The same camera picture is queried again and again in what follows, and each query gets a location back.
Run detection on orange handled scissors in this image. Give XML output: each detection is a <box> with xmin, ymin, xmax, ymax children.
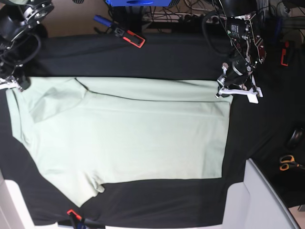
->
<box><xmin>279</xmin><ymin>155</ymin><xmax>305</xmax><ymax>171</ymax></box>

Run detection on light green T-shirt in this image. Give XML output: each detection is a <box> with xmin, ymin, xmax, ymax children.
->
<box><xmin>6</xmin><ymin>77</ymin><xmax>233</xmax><ymax>207</ymax></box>

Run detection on blue handled tool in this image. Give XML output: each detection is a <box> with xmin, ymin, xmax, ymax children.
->
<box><xmin>93</xmin><ymin>15</ymin><xmax>112</xmax><ymax>28</ymax></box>

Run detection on red black clamp top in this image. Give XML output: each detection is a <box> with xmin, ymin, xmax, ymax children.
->
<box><xmin>114</xmin><ymin>27</ymin><xmax>145</xmax><ymax>48</ymax></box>

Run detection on white box right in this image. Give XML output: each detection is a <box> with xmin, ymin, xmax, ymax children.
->
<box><xmin>222</xmin><ymin>159</ymin><xmax>300</xmax><ymax>229</ymax></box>

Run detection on red black clamp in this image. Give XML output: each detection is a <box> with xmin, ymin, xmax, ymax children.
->
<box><xmin>280</xmin><ymin>41</ymin><xmax>295</xmax><ymax>67</ymax></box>
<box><xmin>114</xmin><ymin>27</ymin><xmax>145</xmax><ymax>48</ymax></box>

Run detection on blue clamp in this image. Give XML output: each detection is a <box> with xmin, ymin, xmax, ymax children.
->
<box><xmin>70</xmin><ymin>219</ymin><xmax>105</xmax><ymax>229</ymax></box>
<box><xmin>271</xmin><ymin>17</ymin><xmax>283</xmax><ymax>43</ymax></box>

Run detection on white box left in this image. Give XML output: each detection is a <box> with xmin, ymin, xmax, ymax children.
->
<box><xmin>0</xmin><ymin>173</ymin><xmax>35</xmax><ymax>229</ymax></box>

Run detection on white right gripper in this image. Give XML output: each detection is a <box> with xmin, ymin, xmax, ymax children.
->
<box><xmin>0</xmin><ymin>75</ymin><xmax>31</xmax><ymax>92</ymax></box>

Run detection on red clamp bottom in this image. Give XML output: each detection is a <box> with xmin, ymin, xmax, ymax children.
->
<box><xmin>67</xmin><ymin>209</ymin><xmax>82</xmax><ymax>221</ymax></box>

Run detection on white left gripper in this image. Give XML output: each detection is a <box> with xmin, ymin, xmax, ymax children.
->
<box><xmin>215</xmin><ymin>62</ymin><xmax>263</xmax><ymax>104</ymax></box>

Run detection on blue stand base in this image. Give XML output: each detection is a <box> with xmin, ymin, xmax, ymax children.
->
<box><xmin>106</xmin><ymin>0</ymin><xmax>179</xmax><ymax>7</ymax></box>

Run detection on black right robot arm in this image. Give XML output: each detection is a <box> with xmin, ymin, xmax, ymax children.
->
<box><xmin>0</xmin><ymin>0</ymin><xmax>54</xmax><ymax>91</ymax></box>

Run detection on blue clamp right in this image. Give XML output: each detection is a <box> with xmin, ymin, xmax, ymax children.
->
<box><xmin>271</xmin><ymin>17</ymin><xmax>283</xmax><ymax>43</ymax></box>

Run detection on black round object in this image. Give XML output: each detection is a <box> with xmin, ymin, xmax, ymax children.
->
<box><xmin>285</xmin><ymin>123</ymin><xmax>305</xmax><ymax>149</ymax></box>

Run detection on white box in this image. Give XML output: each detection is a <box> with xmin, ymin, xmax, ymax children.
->
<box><xmin>0</xmin><ymin>173</ymin><xmax>35</xmax><ymax>229</ymax></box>
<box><xmin>222</xmin><ymin>159</ymin><xmax>300</xmax><ymax>229</ymax></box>

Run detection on blue clamp bottom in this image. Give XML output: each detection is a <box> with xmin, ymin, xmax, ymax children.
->
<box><xmin>70</xmin><ymin>219</ymin><xmax>105</xmax><ymax>229</ymax></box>

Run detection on red black clamp right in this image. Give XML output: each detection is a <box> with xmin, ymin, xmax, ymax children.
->
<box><xmin>280</xmin><ymin>41</ymin><xmax>295</xmax><ymax>67</ymax></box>

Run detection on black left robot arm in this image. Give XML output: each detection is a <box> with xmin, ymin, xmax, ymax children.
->
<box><xmin>202</xmin><ymin>0</ymin><xmax>266</xmax><ymax>104</ymax></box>

